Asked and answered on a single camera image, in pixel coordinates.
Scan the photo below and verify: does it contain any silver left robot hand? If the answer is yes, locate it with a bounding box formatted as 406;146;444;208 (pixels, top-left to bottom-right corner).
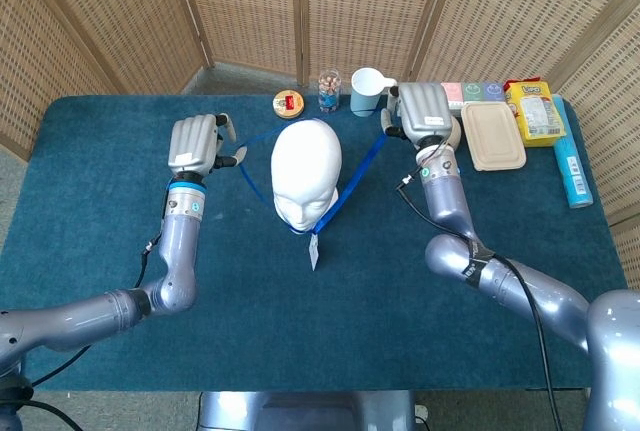
167;112;249;175

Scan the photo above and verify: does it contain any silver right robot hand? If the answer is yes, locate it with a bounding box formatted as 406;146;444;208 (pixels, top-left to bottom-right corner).
381;81;454;145

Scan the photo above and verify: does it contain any blue lanyard strap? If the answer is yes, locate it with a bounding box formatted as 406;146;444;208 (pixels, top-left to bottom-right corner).
234;118;390;238

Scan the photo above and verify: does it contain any white ID badge card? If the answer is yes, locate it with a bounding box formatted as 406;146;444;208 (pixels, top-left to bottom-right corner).
306;232;322;272

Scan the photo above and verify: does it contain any pink tissue pack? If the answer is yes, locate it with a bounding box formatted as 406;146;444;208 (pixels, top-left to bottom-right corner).
441;82;465;116

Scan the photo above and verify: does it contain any green tissue pack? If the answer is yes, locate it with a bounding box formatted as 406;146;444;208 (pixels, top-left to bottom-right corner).
462;82;486;105

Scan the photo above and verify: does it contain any light blue mug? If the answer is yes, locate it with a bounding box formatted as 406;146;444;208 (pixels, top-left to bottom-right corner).
349;67;398;117

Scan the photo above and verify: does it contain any beige lidded lunch box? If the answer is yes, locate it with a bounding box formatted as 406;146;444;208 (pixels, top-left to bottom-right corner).
460;102;528;172

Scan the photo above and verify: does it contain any clear jar of candies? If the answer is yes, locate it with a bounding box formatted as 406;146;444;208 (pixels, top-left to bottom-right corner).
318;68;343;115

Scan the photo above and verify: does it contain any round orange tin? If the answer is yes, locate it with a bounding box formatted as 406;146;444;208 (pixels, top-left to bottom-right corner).
272;89;305;121

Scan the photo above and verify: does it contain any yellow snack package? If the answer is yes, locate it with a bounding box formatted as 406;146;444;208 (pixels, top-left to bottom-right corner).
502;76;568;148

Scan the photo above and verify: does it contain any teal table cloth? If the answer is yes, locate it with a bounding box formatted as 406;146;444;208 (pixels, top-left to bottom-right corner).
0;94;629;395

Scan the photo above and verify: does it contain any white foam mannequin head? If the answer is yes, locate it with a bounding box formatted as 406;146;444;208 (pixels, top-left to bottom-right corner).
270;117;344;236

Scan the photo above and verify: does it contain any bamboo folding screen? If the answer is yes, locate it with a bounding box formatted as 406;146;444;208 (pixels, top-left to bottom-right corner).
0;0;640;322

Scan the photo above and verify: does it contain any blue roll of bags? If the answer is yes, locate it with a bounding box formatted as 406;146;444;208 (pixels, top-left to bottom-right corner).
551;94;594;210

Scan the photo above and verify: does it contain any grey-blue robot torso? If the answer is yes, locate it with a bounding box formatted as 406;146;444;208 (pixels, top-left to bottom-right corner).
197;390;416;431

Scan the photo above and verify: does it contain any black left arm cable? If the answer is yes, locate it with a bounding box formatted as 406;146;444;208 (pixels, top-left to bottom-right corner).
0;233;166;431

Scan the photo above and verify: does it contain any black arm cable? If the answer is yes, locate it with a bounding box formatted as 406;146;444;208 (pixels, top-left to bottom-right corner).
0;233;166;431
396;175;560;431

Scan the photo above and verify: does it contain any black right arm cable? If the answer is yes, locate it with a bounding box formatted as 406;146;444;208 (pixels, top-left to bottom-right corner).
396;175;560;431

